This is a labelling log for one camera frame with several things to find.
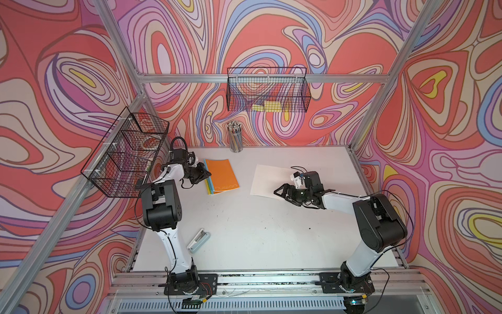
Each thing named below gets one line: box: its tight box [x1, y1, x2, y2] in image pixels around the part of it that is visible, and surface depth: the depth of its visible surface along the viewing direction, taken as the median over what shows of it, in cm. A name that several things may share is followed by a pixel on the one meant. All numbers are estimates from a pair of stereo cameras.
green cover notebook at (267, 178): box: [249, 164, 297, 199], surface depth 107 cm
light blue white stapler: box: [186, 228, 212, 254], surface depth 84 cm
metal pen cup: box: [227, 120, 244, 154], surface depth 111 cm
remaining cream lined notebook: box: [203, 158, 240, 195], surface depth 107 cm
